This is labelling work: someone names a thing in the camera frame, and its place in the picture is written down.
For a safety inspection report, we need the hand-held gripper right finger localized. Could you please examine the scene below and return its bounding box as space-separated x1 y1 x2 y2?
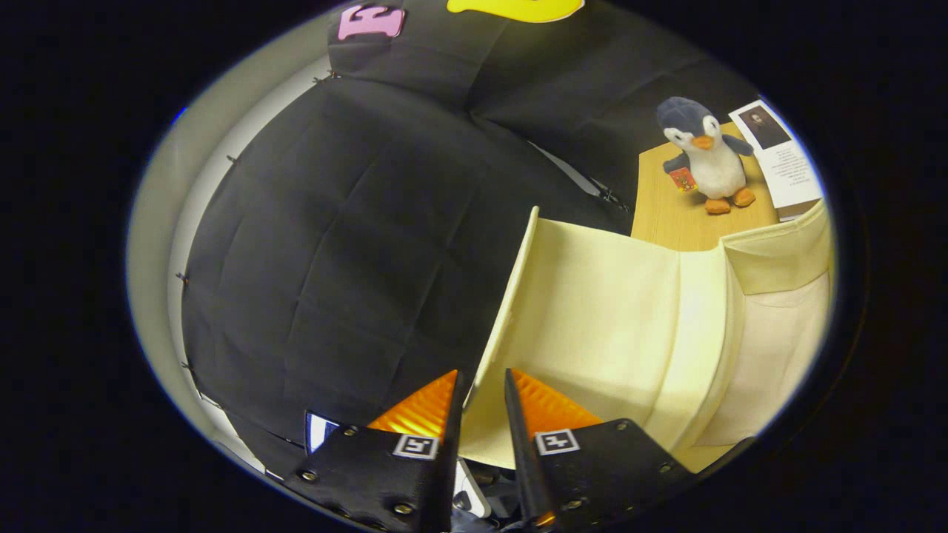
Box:
504 368 697 533

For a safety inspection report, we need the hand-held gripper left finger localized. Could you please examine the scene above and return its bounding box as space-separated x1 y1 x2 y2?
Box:
284 369 466 533

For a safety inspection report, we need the beige fabric storage box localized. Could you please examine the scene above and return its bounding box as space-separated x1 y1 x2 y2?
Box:
463 200 834 475

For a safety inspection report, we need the blue display screen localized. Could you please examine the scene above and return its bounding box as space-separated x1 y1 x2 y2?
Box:
305 412 343 454

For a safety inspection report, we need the black backdrop cloth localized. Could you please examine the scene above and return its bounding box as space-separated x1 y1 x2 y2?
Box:
181 0 764 475

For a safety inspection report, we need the penguin plush toy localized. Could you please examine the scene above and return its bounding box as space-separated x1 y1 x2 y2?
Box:
655 96 758 216

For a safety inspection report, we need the white book with portrait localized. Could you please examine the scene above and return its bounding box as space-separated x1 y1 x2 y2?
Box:
728 98 825 221

